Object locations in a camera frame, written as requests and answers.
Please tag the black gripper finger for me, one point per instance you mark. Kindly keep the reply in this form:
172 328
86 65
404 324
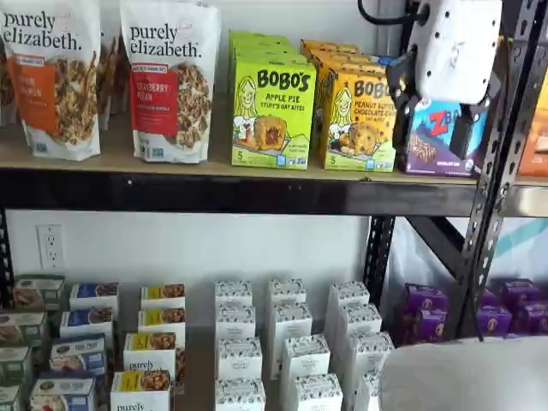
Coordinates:
462 137
404 81

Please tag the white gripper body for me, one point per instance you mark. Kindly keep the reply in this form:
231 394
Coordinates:
454 51

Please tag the green Bobo's apple pie box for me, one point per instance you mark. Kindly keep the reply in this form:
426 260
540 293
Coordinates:
265 46
257 36
274 57
274 115

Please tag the purple blue Zbar box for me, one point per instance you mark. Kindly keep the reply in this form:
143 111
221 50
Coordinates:
385 60
428 141

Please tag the yellow Bobo's peanut butter box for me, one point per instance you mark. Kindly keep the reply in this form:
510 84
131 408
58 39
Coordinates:
338 53
325 44
351 64
359 128

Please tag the orange snack box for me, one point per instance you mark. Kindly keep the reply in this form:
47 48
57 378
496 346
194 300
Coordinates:
535 141

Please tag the grey metal shelf beam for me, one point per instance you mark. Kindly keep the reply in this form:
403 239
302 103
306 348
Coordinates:
531 197

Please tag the black diagonal shelf brace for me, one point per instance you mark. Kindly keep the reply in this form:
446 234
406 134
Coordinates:
441 252

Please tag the purple snack box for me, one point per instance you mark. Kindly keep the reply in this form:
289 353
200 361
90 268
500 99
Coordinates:
488 298
533 317
520 291
494 321
428 295
433 327

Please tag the white patterned box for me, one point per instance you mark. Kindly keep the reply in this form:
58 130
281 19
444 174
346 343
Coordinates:
235 321
370 355
360 319
287 291
305 355
240 396
317 394
233 292
368 396
349 292
293 321
240 357

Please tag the wooden shelf board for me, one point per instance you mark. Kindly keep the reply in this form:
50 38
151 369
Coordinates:
199 364
216 150

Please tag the black metal shelf beam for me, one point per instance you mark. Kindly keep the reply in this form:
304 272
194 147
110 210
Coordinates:
214 192

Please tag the yellow label granola box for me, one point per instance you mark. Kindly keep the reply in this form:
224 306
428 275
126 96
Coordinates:
150 349
162 319
162 293
141 389

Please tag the blue oatmeal box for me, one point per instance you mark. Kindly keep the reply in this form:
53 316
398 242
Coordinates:
79 353
62 394
94 293
85 321

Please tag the green oatmeal box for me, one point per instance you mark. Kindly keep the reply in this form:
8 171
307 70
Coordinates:
21 327
15 364
9 398
38 291

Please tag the white plastic sheet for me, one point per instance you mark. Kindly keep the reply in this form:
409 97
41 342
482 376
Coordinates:
411 257

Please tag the red label granola bag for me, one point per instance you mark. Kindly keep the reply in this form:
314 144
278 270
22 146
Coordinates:
167 94

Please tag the purely elizabeth granola bag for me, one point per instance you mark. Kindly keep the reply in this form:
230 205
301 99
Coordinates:
105 73
6 85

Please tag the orange label granola bag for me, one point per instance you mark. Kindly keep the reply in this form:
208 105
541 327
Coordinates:
51 85

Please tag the grey perforated shelf post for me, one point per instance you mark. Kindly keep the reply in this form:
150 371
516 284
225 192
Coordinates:
492 214

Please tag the black perforated shelf post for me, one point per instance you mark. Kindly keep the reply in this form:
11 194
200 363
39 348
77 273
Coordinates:
4 257
381 257

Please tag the white wall outlet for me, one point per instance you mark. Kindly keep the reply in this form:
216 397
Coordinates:
50 246

